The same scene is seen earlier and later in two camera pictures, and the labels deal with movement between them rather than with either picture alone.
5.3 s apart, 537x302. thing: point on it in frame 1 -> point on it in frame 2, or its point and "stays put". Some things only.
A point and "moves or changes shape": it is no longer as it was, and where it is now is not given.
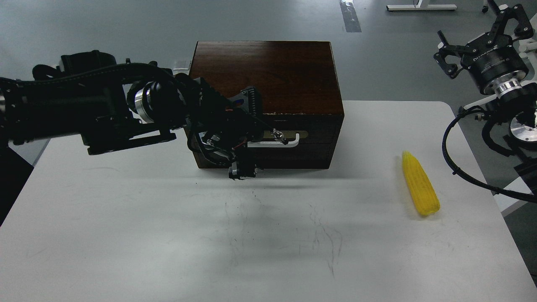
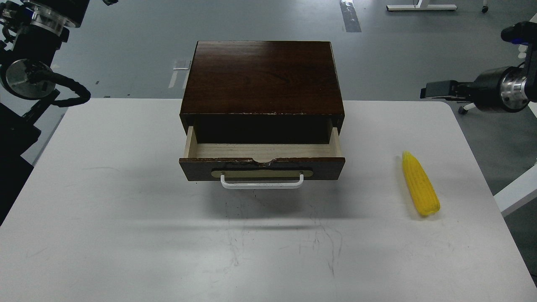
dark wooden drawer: x=291 y=141 moves or changes shape
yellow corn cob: x=420 y=184 stays put
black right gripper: x=493 y=55 -> x=452 y=90
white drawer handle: x=270 y=144 -> x=262 y=186
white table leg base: x=417 y=6 stays put
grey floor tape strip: x=350 y=20 stays put
